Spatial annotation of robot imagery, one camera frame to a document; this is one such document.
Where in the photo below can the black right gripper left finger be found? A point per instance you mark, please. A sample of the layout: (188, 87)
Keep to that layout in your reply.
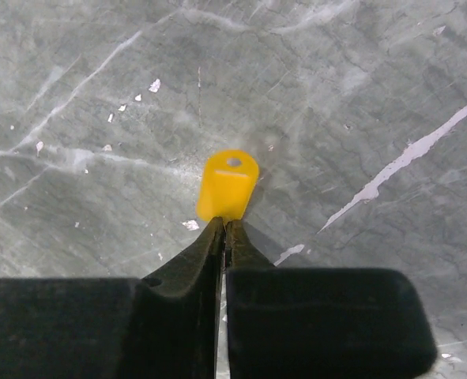
(164, 325)

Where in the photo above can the orange key tag with key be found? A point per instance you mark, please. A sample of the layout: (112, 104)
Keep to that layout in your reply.
(228, 181)

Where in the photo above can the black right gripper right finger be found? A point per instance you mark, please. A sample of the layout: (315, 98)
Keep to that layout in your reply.
(321, 322)

